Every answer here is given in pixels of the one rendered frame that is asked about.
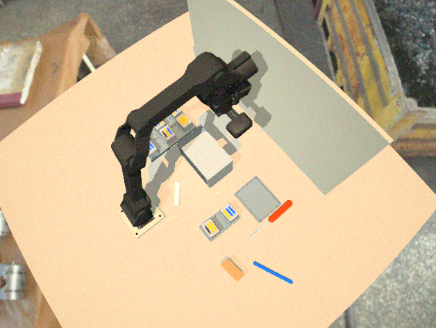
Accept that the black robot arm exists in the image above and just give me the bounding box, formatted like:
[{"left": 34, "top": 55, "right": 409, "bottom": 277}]
[{"left": 111, "top": 51, "right": 258, "bottom": 230}]

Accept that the orange-handled screwdriver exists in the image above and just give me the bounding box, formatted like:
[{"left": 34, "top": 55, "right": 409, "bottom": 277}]
[{"left": 250, "top": 200, "right": 293, "bottom": 238}]

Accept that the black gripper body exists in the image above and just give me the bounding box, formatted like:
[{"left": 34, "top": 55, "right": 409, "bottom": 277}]
[{"left": 206, "top": 92, "right": 253, "bottom": 138}]

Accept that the grey flat panel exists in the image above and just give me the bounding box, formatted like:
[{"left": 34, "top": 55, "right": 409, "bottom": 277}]
[{"left": 187, "top": 0, "right": 393, "bottom": 195}]

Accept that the blue rod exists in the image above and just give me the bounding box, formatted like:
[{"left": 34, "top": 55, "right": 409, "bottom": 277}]
[{"left": 253, "top": 261, "right": 293, "bottom": 284}]

